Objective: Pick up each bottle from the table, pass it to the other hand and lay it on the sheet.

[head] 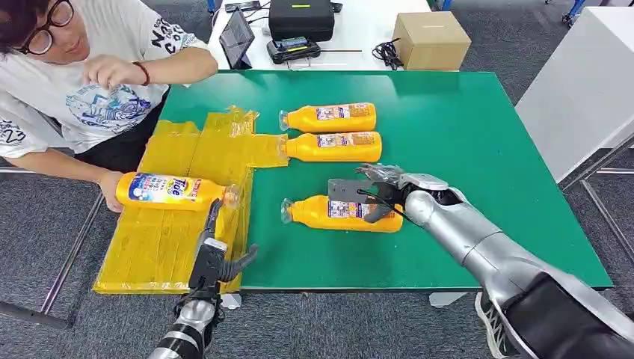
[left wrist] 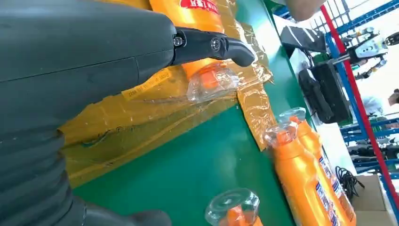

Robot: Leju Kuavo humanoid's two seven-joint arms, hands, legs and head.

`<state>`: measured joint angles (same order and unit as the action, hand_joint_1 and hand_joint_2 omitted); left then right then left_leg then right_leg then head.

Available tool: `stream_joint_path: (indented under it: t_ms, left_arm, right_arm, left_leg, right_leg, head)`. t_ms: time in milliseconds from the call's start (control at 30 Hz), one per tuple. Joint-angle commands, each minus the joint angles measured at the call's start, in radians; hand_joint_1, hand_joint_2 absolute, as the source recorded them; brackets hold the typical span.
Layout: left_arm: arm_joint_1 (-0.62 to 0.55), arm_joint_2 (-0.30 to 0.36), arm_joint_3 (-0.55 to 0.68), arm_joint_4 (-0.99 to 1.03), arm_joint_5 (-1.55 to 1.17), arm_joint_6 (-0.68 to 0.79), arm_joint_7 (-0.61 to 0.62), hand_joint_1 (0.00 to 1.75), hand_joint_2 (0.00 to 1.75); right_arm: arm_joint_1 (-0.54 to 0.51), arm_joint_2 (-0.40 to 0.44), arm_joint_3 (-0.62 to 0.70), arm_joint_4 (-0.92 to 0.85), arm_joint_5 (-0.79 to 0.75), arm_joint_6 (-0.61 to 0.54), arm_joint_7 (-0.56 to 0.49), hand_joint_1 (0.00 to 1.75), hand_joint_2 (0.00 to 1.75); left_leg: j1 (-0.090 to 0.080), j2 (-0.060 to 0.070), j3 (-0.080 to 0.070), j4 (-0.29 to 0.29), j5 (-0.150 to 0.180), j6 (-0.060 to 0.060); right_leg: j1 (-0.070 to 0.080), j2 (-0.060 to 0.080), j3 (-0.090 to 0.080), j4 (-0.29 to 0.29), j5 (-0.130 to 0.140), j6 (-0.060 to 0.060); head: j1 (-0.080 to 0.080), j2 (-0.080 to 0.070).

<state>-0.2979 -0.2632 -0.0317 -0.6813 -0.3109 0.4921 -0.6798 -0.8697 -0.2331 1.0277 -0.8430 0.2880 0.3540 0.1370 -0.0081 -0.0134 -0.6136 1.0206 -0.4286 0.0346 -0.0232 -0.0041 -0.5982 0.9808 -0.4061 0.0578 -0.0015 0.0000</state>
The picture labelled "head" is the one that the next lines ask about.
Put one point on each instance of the person's right hand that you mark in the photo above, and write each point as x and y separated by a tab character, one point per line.
108	188

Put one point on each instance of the person's left hand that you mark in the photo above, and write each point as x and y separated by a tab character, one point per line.
111	72

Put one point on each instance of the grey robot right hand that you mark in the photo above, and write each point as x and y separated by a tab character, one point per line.
384	173

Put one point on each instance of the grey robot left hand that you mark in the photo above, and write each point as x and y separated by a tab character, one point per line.
237	265

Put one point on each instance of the orange plastic bottle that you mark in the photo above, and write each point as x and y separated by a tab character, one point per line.
317	215
346	153
342	124
168	191

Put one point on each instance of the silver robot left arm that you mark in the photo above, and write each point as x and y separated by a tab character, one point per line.
193	317

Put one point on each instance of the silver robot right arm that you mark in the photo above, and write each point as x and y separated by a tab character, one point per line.
470	238

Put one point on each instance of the white table foot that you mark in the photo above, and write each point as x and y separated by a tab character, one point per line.
230	301
446	299

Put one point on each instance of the person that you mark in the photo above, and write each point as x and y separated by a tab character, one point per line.
99	109

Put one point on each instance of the black glasses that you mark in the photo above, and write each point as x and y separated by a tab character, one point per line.
44	39

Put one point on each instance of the yellow plastic sheet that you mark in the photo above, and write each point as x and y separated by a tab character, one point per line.
163	248

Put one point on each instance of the green table mat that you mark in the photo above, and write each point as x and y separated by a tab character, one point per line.
470	148

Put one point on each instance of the dark tablet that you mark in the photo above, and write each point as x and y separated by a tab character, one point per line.
237	39

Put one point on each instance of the thin black antenna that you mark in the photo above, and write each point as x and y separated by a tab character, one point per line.
342	50

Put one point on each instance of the brown cardboard box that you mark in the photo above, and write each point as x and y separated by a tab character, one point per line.
431	42

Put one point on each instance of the black handheld controller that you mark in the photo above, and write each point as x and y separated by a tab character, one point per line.
292	49

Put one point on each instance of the black carrying case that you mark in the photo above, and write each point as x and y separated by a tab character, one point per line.
302	22

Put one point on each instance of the person's leg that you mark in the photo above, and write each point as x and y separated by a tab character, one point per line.
490	322

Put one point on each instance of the white side table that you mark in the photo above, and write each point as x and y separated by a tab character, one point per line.
584	89

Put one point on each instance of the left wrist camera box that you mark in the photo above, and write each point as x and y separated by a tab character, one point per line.
205	265

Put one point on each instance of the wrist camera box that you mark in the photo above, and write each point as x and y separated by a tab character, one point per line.
205	265
346	191

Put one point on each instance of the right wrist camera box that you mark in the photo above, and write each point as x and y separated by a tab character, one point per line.
346	191

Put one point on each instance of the steel floor frame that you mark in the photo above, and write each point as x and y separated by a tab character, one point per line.
604	213
74	248

